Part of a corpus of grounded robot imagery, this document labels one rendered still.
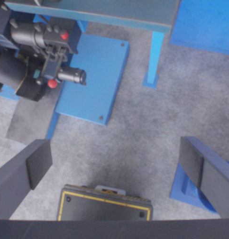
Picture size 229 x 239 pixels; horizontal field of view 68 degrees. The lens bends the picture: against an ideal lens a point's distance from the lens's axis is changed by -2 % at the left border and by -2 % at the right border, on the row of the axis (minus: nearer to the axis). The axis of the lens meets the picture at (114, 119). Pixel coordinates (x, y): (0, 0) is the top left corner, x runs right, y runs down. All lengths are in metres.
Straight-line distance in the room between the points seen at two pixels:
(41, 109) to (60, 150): 0.44
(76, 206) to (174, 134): 1.01
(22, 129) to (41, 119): 0.22
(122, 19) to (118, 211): 1.18
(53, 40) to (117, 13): 0.28
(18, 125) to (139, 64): 1.31
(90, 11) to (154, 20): 0.24
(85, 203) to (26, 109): 1.02
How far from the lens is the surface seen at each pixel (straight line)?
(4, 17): 1.00
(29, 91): 1.39
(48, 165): 0.17
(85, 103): 1.62
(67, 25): 0.83
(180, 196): 1.69
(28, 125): 1.80
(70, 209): 1.47
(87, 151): 1.69
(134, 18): 0.71
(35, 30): 0.90
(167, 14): 0.72
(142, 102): 1.66
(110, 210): 1.39
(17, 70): 1.40
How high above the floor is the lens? 1.61
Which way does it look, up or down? 78 degrees down
